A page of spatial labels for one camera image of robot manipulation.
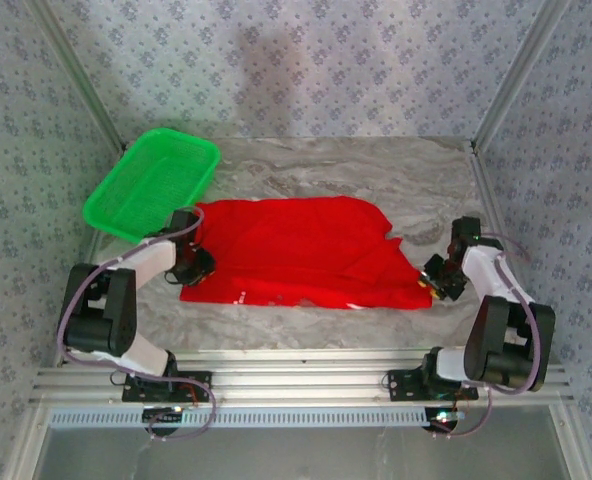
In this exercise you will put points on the green plastic mesh basket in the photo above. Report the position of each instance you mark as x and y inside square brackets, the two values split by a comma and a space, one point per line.
[141, 190]

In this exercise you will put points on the red t-shirt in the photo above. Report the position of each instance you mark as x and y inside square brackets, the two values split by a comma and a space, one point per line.
[301, 250]

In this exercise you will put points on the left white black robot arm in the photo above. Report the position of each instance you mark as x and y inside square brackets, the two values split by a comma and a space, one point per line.
[101, 320]

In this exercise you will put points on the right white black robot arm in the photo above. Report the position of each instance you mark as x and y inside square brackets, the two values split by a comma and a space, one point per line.
[486, 345]

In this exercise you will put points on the small circuit board with light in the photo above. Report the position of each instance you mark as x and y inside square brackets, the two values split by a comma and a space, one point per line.
[163, 415]
[443, 420]

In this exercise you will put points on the aluminium table side rail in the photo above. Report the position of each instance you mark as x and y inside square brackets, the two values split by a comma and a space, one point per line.
[489, 200]
[93, 250]

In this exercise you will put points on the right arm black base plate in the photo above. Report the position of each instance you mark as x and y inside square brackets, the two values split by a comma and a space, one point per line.
[401, 387]

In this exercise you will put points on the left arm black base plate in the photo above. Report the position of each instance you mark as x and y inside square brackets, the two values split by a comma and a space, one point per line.
[136, 392]

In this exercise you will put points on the aluminium mounting rail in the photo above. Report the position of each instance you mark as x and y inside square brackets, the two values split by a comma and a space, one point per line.
[301, 380]

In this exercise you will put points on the aluminium frame post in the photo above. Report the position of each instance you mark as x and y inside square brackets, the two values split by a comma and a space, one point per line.
[517, 75]
[80, 75]

